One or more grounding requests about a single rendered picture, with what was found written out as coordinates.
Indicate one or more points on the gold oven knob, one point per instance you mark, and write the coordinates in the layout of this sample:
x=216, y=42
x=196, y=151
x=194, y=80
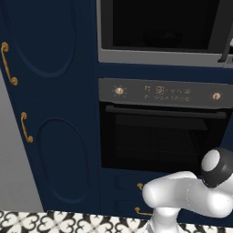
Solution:
x=216, y=96
x=119, y=91

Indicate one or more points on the grey microwave oven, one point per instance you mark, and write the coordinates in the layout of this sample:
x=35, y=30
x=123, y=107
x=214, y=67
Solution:
x=157, y=57

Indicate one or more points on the black glass oven door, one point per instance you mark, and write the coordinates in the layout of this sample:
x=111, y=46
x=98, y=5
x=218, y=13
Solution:
x=151, y=142

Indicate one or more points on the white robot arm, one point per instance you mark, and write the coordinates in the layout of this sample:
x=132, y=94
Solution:
x=182, y=194

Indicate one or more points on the black built-in oven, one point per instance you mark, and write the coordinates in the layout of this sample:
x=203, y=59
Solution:
x=170, y=92

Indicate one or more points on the black microwave door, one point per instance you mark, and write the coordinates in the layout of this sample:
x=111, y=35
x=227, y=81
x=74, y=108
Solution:
x=219, y=21

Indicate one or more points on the navy drawer front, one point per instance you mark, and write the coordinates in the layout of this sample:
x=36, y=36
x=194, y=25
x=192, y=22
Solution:
x=124, y=207
x=124, y=183

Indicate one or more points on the navy cupboard door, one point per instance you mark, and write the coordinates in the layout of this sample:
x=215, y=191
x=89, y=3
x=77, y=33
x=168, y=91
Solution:
x=60, y=157
x=45, y=45

